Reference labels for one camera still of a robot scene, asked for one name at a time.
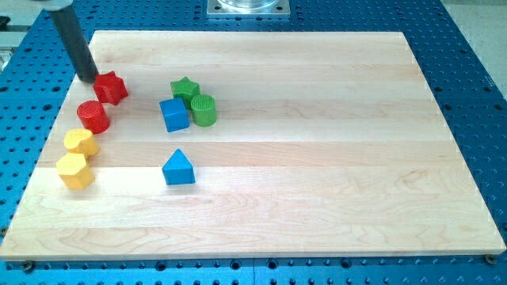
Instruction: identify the red star block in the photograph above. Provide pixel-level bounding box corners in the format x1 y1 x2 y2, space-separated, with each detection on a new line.
93 70 128 105

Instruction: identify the blue cube block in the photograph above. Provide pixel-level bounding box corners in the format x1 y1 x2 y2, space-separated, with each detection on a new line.
159 97 189 132

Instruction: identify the green star block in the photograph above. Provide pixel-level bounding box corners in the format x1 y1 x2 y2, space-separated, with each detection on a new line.
170 77 200 109

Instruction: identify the light wooden board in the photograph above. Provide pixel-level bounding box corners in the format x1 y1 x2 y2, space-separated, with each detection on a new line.
1 30 505 260

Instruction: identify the green cylinder block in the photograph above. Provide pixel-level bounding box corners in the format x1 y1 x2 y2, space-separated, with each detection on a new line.
191 94 217 127

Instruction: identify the blue triangle block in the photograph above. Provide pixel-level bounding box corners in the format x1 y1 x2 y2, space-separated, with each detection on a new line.
162 149 195 185

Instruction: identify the red cylinder block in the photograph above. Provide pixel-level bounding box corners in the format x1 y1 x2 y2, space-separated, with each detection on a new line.
77 101 110 134

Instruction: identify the yellow heart block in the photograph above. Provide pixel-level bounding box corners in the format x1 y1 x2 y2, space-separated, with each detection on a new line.
63 128 100 158

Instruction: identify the yellow hexagon block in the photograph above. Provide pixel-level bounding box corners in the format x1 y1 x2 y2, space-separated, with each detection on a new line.
56 153 95 189

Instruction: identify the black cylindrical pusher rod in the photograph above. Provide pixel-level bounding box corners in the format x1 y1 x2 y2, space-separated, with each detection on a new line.
48 5 98 84

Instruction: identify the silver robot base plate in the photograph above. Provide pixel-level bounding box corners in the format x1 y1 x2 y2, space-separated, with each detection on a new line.
207 0 290 17

